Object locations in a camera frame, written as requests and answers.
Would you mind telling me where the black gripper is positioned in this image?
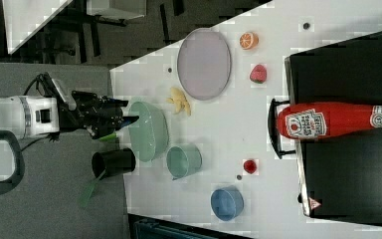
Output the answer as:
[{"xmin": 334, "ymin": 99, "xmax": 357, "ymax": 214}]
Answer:
[{"xmin": 59, "ymin": 91, "xmax": 139, "ymax": 139}]

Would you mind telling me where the red ketchup bottle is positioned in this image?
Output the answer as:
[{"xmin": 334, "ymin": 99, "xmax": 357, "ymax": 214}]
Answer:
[{"xmin": 277, "ymin": 102, "xmax": 382, "ymax": 140}]

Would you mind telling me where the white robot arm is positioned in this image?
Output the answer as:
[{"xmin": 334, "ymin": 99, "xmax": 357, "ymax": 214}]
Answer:
[{"xmin": 0, "ymin": 91, "xmax": 138, "ymax": 195}]

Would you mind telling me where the black toaster oven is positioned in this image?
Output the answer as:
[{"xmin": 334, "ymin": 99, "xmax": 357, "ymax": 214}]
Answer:
[{"xmin": 286, "ymin": 31, "xmax": 382, "ymax": 226}]

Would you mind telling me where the green marker pen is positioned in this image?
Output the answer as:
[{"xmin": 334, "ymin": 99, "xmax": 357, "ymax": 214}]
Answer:
[{"xmin": 98, "ymin": 131, "xmax": 119, "ymax": 141}]

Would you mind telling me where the green colander basket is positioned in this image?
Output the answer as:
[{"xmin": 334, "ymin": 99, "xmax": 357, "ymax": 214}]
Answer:
[{"xmin": 128, "ymin": 102, "xmax": 169, "ymax": 162}]

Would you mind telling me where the black cylinder cup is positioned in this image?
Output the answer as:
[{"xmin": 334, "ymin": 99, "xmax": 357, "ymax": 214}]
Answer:
[{"xmin": 92, "ymin": 148, "xmax": 136, "ymax": 179}]

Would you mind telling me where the yellow banana peel toy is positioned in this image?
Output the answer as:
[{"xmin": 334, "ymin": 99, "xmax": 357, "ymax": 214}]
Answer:
[{"xmin": 166, "ymin": 87, "xmax": 191, "ymax": 117}]

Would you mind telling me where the green mug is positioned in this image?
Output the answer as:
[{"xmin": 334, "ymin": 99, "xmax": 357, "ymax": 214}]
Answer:
[{"xmin": 166, "ymin": 143, "xmax": 202, "ymax": 180}]

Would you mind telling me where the green spatula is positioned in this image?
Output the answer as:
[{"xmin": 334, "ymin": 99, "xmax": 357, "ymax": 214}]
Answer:
[{"xmin": 79, "ymin": 170, "xmax": 105, "ymax": 208}]

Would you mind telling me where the purple oval plate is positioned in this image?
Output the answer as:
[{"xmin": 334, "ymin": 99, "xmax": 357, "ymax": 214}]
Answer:
[{"xmin": 177, "ymin": 28, "xmax": 231, "ymax": 101}]

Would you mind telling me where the blue cup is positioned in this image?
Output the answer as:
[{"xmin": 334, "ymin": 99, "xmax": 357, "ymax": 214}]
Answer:
[{"xmin": 211, "ymin": 185, "xmax": 244, "ymax": 221}]

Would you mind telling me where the small red fruit toy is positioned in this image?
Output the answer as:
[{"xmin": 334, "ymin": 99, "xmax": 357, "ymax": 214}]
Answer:
[{"xmin": 243, "ymin": 159, "xmax": 258, "ymax": 174}]

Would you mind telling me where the red strawberry toy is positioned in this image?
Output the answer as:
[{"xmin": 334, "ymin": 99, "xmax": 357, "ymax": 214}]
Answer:
[{"xmin": 250, "ymin": 65, "xmax": 267, "ymax": 84}]

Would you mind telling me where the orange slice toy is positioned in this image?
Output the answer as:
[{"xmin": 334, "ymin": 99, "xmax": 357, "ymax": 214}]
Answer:
[{"xmin": 240, "ymin": 32, "xmax": 259, "ymax": 50}]

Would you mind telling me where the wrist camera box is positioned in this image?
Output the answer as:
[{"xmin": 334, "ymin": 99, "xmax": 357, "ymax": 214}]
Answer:
[{"xmin": 51, "ymin": 78, "xmax": 77, "ymax": 111}]

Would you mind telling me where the black oven door handle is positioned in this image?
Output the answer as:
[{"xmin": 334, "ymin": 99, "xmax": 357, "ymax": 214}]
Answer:
[{"xmin": 268, "ymin": 99, "xmax": 295, "ymax": 159}]

